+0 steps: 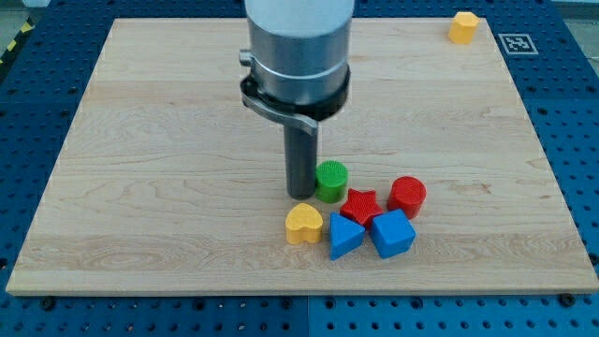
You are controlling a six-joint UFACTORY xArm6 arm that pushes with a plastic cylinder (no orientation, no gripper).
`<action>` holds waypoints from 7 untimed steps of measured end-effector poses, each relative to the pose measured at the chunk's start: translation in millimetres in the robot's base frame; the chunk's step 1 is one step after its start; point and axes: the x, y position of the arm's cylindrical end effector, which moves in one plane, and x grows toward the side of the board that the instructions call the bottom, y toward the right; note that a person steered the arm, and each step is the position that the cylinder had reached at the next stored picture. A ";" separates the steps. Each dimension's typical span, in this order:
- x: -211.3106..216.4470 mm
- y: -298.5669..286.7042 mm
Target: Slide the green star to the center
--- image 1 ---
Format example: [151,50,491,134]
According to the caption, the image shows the white fiducial marker tag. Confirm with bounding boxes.
[498,33,538,55]

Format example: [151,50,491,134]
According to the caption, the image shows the red cylinder block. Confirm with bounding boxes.
[387,176,427,219]

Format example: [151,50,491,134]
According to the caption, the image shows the yellow hexagon block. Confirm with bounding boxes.
[447,11,480,45]

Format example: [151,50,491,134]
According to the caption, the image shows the green cylinder block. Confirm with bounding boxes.
[315,160,349,203]

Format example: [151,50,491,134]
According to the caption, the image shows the red star block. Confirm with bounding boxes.
[340,188,383,231]

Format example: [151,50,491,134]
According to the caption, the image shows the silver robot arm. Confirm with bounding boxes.
[240,0,355,136]

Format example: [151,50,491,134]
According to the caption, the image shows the wooden board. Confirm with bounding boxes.
[7,18,598,297]

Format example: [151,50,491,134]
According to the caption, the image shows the yellow heart block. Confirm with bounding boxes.
[285,203,324,244]

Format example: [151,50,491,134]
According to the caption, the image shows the blue cube block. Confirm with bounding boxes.
[371,209,416,259]

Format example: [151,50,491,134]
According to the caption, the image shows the blue triangle block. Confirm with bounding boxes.
[329,212,366,260]

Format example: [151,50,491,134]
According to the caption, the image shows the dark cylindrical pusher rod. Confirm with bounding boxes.
[284,126,317,200]

